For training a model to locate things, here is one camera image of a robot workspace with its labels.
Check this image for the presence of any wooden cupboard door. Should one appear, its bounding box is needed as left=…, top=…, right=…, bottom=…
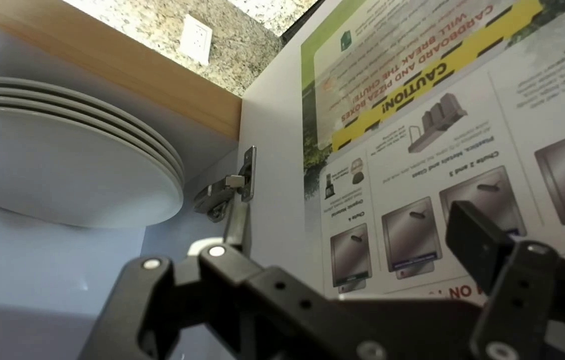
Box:
left=235, top=0, right=565, bottom=309

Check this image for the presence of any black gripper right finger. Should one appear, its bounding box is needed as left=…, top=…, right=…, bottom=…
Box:
left=445, top=201, right=514, bottom=293

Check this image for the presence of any white wall outlet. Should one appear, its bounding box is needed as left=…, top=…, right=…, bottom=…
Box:
left=179, top=15, right=213, bottom=66

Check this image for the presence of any instruction poster on door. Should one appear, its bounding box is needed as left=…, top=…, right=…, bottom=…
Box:
left=299, top=0, right=565, bottom=303

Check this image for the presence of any stack of white plates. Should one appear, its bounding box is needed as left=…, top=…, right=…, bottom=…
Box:
left=0, top=76, right=183, bottom=228

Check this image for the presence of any metal door hinge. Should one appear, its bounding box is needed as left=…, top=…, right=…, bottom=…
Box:
left=193, top=148, right=257, bottom=223

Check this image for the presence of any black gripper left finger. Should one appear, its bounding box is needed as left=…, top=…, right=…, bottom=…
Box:
left=223, top=197, right=249, bottom=253

